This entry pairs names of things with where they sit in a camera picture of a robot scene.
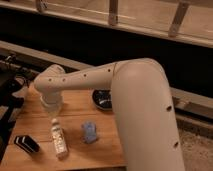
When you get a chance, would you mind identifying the metal window railing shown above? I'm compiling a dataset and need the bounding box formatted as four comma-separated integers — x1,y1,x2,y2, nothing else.
0,0,213,48

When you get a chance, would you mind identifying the black round bowl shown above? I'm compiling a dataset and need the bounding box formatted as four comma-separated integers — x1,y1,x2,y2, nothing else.
92,90,112,110

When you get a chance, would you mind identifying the black equipment stand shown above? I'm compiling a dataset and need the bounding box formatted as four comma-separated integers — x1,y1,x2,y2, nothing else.
0,55,29,161

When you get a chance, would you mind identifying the black white striped eraser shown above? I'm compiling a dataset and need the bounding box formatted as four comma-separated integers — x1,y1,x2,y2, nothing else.
14,135,40,153

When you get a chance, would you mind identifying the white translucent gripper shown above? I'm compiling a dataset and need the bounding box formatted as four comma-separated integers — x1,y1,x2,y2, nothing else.
40,93,63,117

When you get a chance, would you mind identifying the clear plastic bottle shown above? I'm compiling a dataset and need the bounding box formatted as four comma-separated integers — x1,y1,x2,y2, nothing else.
51,118,68,159

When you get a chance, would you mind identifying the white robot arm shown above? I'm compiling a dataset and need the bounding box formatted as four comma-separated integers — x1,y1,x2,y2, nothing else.
34,58,185,171

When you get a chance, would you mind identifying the blue sponge cloth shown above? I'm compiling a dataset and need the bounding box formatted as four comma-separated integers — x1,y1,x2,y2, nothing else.
82,122,98,144

